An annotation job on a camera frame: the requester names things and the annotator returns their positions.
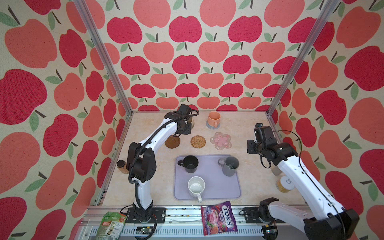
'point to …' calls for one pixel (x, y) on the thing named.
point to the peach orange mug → (214, 119)
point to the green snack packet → (111, 226)
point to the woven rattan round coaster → (198, 141)
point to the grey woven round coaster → (211, 127)
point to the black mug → (190, 163)
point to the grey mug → (230, 164)
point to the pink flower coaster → (221, 141)
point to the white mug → (196, 186)
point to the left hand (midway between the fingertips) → (188, 131)
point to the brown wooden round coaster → (172, 142)
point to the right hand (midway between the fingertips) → (256, 144)
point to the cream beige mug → (191, 120)
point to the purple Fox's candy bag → (218, 218)
